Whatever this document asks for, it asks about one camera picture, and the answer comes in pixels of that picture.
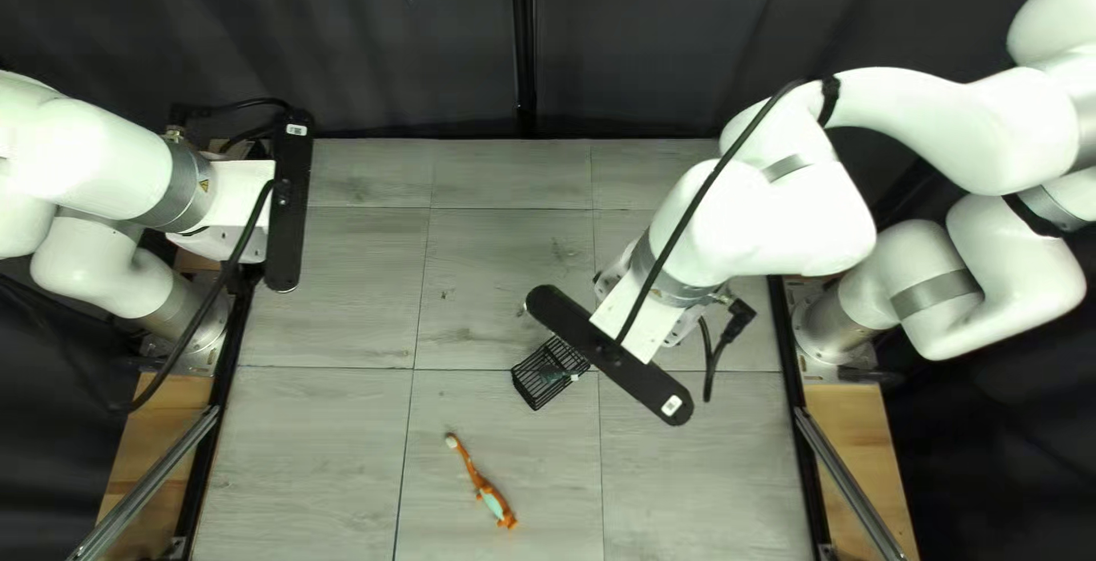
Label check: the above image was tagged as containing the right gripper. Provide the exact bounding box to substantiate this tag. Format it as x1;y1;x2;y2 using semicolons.
589;270;717;366

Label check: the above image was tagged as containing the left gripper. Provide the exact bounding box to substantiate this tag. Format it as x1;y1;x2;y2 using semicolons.
167;159;277;265

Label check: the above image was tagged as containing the orange and teal toothbrush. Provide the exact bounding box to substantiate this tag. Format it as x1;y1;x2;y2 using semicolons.
444;433;520;531

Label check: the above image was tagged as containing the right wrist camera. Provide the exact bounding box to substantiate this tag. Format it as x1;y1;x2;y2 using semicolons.
524;284;695;427

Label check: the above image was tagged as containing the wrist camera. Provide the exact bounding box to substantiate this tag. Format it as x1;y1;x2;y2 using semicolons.
524;284;695;427
263;109;315;295

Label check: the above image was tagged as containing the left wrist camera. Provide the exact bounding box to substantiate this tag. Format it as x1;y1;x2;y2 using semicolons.
263;109;315;295

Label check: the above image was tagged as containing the black cable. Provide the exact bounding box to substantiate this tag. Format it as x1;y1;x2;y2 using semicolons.
107;97;297;415
612;73;844;405

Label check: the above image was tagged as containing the black wire toothbrush holder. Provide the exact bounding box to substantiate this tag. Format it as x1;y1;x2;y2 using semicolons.
511;334;593;412

